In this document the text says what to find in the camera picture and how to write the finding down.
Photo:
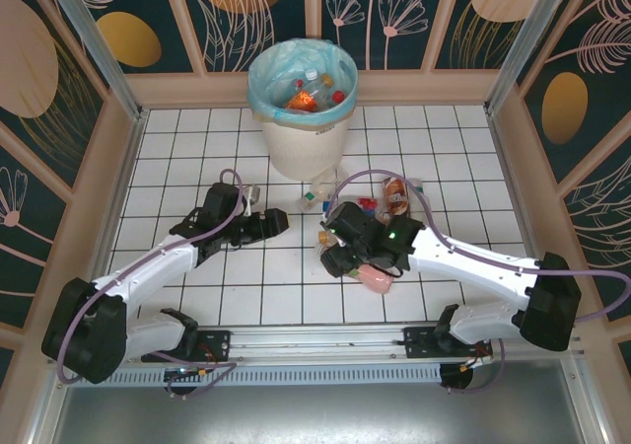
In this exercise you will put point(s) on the cream plastic waste bin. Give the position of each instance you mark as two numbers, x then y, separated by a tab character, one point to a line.
301	148

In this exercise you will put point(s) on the aluminium mounting rail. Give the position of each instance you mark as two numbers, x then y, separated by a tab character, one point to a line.
320	338

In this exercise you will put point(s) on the aluminium frame post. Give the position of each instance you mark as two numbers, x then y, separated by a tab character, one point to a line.
89	34
532	34

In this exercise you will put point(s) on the white bottle green cap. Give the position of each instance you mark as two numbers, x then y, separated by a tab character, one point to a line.
418	187

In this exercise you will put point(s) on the clear bottle red-white label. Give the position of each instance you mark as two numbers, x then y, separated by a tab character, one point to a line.
311	73

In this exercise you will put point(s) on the grey metal sheet panel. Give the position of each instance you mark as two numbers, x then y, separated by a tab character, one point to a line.
320	414

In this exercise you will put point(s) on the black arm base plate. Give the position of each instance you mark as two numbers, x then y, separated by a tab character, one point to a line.
419	340
217	343

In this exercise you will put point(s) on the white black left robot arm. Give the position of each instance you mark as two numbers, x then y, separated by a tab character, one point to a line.
148	271

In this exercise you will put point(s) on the orange-labelled bottle orange cap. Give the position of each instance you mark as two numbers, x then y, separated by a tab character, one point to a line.
303	99

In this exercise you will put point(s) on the aluminium table edge rail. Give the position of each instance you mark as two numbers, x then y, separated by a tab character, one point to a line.
512	177
130	158

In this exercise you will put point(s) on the crushed clear bottle green label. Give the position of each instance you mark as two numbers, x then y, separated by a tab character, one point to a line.
320	192

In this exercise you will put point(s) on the brown coffee drink bottle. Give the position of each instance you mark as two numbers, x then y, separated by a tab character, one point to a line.
397	195

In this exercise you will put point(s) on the pink drink bottle white cap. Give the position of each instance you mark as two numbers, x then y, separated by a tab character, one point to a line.
377	280

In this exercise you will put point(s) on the light blue bin liner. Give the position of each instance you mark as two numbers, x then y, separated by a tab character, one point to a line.
276	64

